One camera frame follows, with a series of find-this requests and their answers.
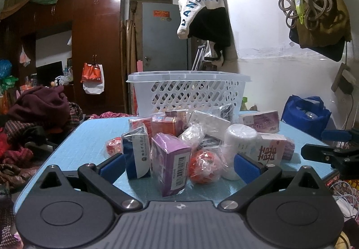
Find grey metal door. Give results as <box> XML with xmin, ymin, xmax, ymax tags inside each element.
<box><xmin>141</xmin><ymin>2</ymin><xmax>193</xmax><ymax>72</ymax></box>

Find blue tote bag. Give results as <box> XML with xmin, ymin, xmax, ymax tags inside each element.
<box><xmin>281</xmin><ymin>95</ymin><xmax>332</xmax><ymax>140</ymax></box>

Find black television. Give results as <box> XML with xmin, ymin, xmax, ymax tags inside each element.
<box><xmin>36</xmin><ymin>61</ymin><xmax>64</xmax><ymax>87</ymax></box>

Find pale hanging plastic bag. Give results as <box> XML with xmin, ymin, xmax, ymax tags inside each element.
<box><xmin>19</xmin><ymin>46</ymin><xmax>31</xmax><ymax>67</ymax></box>

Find white cables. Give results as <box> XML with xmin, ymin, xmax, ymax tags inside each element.
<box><xmin>329</xmin><ymin>179</ymin><xmax>359</xmax><ymax>220</ymax></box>

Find dark red box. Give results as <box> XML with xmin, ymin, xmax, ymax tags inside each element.
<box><xmin>165</xmin><ymin>109</ymin><xmax>188</xmax><ymax>126</ymax></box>

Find pink and purple box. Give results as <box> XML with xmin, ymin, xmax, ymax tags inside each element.
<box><xmin>238</xmin><ymin>111</ymin><xmax>281</xmax><ymax>134</ymax></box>

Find silver plastic-wrapped box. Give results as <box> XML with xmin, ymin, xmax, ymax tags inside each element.
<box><xmin>200</xmin><ymin>135</ymin><xmax>222</xmax><ymax>151</ymax></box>

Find coiled rope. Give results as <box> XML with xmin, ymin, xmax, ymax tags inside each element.
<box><xmin>278</xmin><ymin>0</ymin><xmax>337</xmax><ymax>31</ymax></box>

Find orange and white plastic bag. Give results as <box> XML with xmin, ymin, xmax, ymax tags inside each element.
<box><xmin>81</xmin><ymin>62</ymin><xmax>105</xmax><ymax>95</ymax></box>

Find small gauze roll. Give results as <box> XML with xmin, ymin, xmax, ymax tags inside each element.
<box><xmin>178</xmin><ymin>122</ymin><xmax>205</xmax><ymax>151</ymax></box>

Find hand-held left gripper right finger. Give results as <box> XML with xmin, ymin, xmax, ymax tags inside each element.
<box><xmin>217</xmin><ymin>153</ymin><xmax>323</xmax><ymax>213</ymax></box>

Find grey metal tube frame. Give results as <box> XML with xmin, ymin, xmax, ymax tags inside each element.
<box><xmin>191</xmin><ymin>43</ymin><xmax>211</xmax><ymax>71</ymax></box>

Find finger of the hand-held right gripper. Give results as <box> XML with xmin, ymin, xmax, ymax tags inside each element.
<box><xmin>321</xmin><ymin>128</ymin><xmax>359</xmax><ymax>143</ymax></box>
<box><xmin>301</xmin><ymin>143</ymin><xmax>359</xmax><ymax>171</ymax></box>

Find navy and white box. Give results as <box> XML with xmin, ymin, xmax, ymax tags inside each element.
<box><xmin>121</xmin><ymin>123</ymin><xmax>152</xmax><ymax>181</ymax></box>

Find dark patterned packet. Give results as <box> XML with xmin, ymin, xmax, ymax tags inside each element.
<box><xmin>219</xmin><ymin>104</ymin><xmax>234</xmax><ymax>122</ymax></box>

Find small red ball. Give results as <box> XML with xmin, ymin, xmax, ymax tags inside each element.
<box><xmin>106</xmin><ymin>137</ymin><xmax>124</xmax><ymax>157</ymax></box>

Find white power adapter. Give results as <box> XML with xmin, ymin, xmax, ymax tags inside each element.
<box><xmin>340</xmin><ymin>70</ymin><xmax>357</xmax><ymax>95</ymax></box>

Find long white box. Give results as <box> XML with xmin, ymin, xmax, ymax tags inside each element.
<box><xmin>188</xmin><ymin>109</ymin><xmax>232</xmax><ymax>133</ymax></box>

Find maroon cloth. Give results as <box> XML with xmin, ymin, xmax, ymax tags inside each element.
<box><xmin>8</xmin><ymin>85</ymin><xmax>70</xmax><ymax>129</ymax></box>

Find orange box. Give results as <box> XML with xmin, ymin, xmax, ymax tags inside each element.
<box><xmin>151</xmin><ymin>117</ymin><xmax>184</xmax><ymax>137</ymax></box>

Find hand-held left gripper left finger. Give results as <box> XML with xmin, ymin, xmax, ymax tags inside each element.
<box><xmin>38</xmin><ymin>153</ymin><xmax>143</xmax><ymax>214</ymax></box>

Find white plastic lattice basket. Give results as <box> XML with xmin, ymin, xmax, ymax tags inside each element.
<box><xmin>126</xmin><ymin>70</ymin><xmax>252</xmax><ymax>119</ymax></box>

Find brown wooden wardrobe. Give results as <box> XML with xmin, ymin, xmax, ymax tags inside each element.
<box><xmin>0</xmin><ymin>0</ymin><xmax>127</xmax><ymax>115</ymax></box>

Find olive hanging bag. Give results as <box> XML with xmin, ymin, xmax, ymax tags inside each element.
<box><xmin>289</xmin><ymin>0</ymin><xmax>352</xmax><ymax>62</ymax></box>

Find pile of clothes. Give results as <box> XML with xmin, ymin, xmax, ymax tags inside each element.
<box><xmin>0</xmin><ymin>102</ymin><xmax>85</xmax><ymax>160</ymax></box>

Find blue plastic bag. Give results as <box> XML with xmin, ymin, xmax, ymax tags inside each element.
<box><xmin>0</xmin><ymin>59</ymin><xmax>13</xmax><ymax>78</ymax></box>

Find pink cloth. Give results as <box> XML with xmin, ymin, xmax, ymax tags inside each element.
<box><xmin>89</xmin><ymin>111</ymin><xmax>132</xmax><ymax>120</ymax></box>

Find large white bandage roll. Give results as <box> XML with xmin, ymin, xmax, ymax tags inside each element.
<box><xmin>223</xmin><ymin>123</ymin><xmax>263</xmax><ymax>181</ymax></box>

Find green packets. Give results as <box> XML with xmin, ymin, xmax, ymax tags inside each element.
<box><xmin>0</xmin><ymin>76</ymin><xmax>20</xmax><ymax>91</ymax></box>

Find white box with red print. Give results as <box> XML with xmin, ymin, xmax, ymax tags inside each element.
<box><xmin>254</xmin><ymin>133</ymin><xmax>295</xmax><ymax>167</ymax></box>

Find red and white box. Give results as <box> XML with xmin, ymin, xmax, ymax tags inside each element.
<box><xmin>128</xmin><ymin>117</ymin><xmax>153</xmax><ymax>133</ymax></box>

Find wooden poles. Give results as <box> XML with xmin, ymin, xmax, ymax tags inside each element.
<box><xmin>125</xmin><ymin>0</ymin><xmax>140</xmax><ymax>115</ymax></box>

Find large red ball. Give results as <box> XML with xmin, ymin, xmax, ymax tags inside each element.
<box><xmin>187</xmin><ymin>148</ymin><xmax>222</xmax><ymax>184</ymax></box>

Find black hanging garment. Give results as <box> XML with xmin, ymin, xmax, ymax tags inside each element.
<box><xmin>187</xmin><ymin>7</ymin><xmax>233</xmax><ymax>67</ymax></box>

